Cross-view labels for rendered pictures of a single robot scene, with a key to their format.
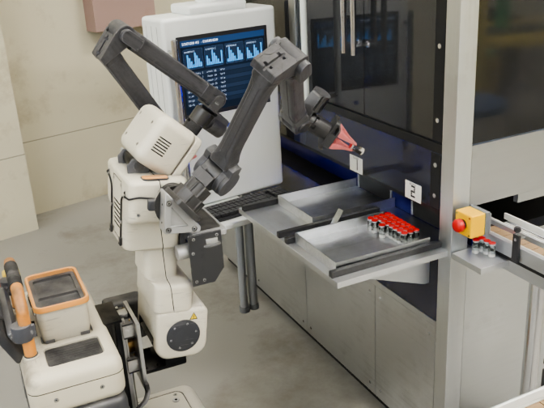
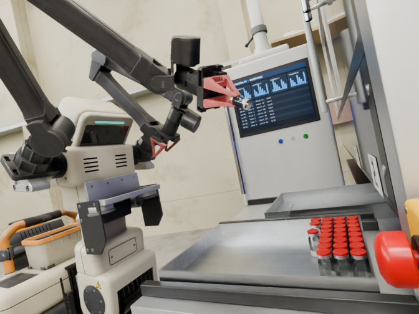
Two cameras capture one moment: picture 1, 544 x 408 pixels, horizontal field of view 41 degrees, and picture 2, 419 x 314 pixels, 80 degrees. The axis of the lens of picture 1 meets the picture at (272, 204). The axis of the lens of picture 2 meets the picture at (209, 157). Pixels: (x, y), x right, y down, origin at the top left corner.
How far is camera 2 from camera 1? 2.01 m
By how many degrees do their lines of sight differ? 55
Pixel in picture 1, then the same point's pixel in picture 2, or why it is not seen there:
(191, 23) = (240, 69)
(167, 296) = (78, 257)
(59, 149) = not seen: hidden behind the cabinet
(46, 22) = not seen: hidden behind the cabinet
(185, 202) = (12, 160)
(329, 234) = (264, 235)
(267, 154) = (323, 166)
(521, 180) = not seen: outside the picture
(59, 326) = (32, 258)
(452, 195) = (395, 154)
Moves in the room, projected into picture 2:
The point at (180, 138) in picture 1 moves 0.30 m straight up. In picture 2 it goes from (69, 113) to (50, 19)
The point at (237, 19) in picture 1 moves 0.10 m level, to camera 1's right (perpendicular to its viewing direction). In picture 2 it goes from (279, 58) to (296, 49)
